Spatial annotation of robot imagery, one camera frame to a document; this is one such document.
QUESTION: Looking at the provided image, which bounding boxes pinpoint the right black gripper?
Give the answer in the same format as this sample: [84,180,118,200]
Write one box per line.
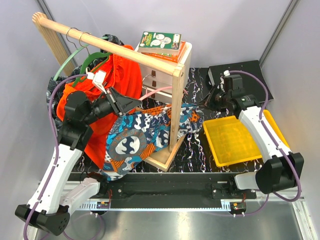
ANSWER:
[198,84,231,113]

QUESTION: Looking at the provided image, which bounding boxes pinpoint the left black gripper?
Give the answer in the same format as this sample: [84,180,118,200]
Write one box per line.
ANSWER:
[82,85,142,125]

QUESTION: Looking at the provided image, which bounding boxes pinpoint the patterned blue orange shorts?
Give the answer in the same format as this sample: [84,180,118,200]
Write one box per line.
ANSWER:
[101,102,205,182]

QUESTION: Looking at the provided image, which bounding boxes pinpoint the pink hanger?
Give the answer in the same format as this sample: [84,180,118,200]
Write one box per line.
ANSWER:
[139,86,172,101]

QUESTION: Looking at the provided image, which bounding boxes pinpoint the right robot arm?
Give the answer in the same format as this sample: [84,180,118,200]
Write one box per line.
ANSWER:
[199,70,304,201]

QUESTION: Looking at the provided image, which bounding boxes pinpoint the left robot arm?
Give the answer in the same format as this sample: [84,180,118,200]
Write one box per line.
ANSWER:
[15,87,142,240]

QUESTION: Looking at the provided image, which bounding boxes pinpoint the dark green hanger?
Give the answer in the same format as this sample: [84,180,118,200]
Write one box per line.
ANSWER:
[71,32,111,76]

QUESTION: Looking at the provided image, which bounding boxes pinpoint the light green hanger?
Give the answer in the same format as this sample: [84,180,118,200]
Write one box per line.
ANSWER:
[53,36,108,81]

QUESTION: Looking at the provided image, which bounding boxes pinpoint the dark grey patterned shorts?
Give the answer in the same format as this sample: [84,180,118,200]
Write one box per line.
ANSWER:
[44,34,125,131]

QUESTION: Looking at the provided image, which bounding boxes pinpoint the white drawer unit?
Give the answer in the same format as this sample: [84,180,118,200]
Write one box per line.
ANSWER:
[140,42,192,104]

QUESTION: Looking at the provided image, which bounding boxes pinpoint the yellow plastic tray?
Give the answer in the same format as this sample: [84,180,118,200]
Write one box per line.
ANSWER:
[203,106,291,167]

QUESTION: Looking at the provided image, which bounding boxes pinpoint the orange book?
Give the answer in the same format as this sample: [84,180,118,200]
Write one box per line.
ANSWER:
[142,40,186,63]

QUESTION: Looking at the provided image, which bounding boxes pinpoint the black marbled mat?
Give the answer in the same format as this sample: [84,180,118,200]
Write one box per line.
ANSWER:
[72,67,263,173]

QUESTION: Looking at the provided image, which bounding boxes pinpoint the green book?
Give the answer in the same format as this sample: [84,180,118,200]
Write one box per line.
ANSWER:
[138,31,182,50]

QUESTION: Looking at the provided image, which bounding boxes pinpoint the wooden clothes rack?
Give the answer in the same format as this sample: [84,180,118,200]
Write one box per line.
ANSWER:
[32,12,192,172]

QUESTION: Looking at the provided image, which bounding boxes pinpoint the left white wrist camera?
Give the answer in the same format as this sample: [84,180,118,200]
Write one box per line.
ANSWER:
[92,70,107,93]

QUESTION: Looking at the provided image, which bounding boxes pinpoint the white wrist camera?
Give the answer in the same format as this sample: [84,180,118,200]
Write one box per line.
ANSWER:
[219,70,231,89]
[92,70,107,93]

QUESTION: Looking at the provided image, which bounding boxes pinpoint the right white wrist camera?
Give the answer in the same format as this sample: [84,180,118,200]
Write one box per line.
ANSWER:
[219,70,231,89]

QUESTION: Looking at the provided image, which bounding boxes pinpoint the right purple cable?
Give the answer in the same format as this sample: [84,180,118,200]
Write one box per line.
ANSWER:
[226,70,302,217]

